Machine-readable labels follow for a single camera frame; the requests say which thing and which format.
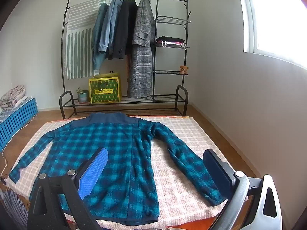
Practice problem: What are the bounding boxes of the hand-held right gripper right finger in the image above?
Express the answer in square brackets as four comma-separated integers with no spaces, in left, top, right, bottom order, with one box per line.
[203,149,283,230]

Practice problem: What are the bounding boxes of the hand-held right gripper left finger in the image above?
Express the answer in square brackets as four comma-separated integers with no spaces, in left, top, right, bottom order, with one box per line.
[27,147,109,230]

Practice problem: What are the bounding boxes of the teal plaid fleece jacket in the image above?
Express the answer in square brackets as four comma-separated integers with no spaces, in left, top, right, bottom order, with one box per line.
[8,112,228,226]

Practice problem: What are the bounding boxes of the black metal clothes rack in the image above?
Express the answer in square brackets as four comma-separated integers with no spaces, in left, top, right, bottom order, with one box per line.
[59,0,192,120]

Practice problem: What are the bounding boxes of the folded dark clothes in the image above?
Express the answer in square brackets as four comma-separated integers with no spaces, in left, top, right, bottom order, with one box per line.
[156,36,186,44]

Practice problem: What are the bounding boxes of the pink checked blanket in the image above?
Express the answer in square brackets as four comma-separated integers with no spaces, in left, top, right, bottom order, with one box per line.
[5,116,250,230]

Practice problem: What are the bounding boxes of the small potted plant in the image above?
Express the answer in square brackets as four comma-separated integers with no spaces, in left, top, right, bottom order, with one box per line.
[76,87,90,104]

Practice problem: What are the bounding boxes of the green yellow patterned box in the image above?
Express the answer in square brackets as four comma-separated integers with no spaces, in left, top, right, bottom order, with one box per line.
[89,71,122,104]

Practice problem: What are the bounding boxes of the striped bed sheet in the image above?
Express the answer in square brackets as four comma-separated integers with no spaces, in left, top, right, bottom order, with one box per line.
[0,188,31,230]

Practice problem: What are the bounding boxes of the blue slatted crate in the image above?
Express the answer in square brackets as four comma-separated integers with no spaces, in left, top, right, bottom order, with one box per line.
[0,97,39,152]

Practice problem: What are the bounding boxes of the floral cloth bundle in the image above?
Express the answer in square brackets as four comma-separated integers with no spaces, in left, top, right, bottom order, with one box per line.
[0,85,26,111]

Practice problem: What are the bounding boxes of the grey plaid coat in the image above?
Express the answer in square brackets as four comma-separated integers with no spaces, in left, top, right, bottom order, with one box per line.
[126,0,155,99]

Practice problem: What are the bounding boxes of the white green striped cloth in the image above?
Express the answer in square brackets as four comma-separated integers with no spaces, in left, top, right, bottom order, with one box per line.
[65,0,106,79]

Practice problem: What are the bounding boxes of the white pink bag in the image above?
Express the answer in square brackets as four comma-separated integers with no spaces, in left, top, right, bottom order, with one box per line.
[162,41,187,47]

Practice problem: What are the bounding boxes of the black coat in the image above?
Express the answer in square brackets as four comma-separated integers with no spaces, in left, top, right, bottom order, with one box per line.
[107,0,138,60]

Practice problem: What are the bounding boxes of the window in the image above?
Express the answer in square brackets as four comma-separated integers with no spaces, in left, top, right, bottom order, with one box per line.
[236,0,307,71]

